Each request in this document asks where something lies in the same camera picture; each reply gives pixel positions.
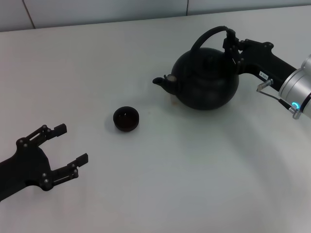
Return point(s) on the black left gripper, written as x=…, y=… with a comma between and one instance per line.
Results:
x=26, y=167

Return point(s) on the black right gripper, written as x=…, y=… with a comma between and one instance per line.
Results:
x=262, y=60

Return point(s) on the small black teacup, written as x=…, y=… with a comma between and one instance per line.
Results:
x=126, y=119

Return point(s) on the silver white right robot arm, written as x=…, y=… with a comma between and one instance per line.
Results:
x=297, y=82

